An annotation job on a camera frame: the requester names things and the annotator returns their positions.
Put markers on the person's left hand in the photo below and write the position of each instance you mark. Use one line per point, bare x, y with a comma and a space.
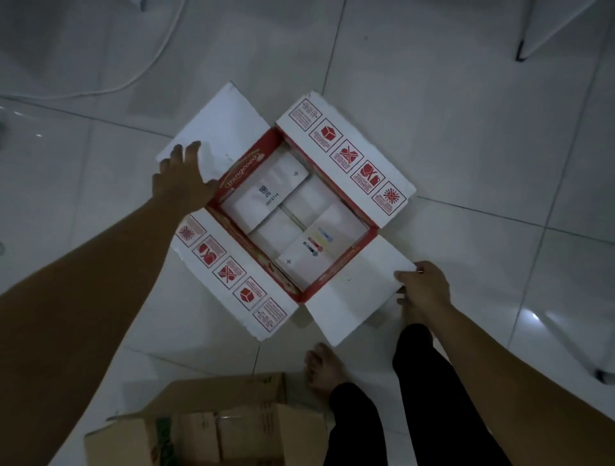
185, 185

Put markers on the person's right hand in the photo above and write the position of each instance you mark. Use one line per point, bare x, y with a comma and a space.
427, 290

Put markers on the white and red carton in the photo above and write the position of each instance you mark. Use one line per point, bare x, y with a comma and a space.
355, 293

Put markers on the brown Rio printed carton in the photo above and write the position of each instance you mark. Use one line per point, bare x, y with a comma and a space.
240, 432

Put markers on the person's left forearm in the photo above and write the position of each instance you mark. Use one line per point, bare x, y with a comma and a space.
81, 307

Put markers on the person's right forearm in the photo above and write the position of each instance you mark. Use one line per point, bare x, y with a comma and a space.
523, 389

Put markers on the person's right leg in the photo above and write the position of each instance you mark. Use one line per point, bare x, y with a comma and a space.
442, 398

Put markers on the person's leg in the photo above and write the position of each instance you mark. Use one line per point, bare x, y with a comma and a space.
442, 398
358, 427

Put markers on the person's left leg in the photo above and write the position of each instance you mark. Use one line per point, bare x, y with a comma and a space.
358, 427

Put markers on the white packet with barcode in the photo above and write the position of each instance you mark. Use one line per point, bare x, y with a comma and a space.
262, 192

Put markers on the plain white packet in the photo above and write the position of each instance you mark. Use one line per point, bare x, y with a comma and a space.
276, 233
312, 194

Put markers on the white packet with coloured marks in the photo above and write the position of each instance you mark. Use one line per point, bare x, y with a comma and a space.
317, 254

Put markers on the grey metal stand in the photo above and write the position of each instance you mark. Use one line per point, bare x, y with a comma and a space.
605, 374

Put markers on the white cabinet side panel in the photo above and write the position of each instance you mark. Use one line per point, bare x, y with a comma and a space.
547, 21

